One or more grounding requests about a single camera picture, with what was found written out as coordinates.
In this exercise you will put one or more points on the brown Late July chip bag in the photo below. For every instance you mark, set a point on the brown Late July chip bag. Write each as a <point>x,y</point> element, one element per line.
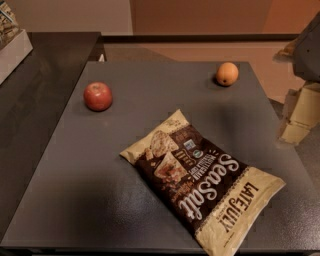
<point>217,197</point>

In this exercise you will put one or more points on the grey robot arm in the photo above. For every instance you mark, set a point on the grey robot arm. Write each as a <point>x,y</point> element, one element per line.
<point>304,52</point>

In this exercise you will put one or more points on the white snack box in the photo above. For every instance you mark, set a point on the white snack box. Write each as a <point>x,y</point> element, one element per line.
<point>13,54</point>

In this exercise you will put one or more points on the red apple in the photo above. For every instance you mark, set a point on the red apple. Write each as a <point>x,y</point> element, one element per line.
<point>97,96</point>

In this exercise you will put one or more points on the snack bags in box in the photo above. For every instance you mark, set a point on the snack bags in box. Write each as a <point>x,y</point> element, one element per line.
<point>9,26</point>

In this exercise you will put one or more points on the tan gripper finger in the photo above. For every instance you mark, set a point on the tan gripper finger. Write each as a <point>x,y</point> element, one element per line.
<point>301,113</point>

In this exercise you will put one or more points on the orange fruit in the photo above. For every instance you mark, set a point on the orange fruit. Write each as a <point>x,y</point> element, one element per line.
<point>227,74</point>

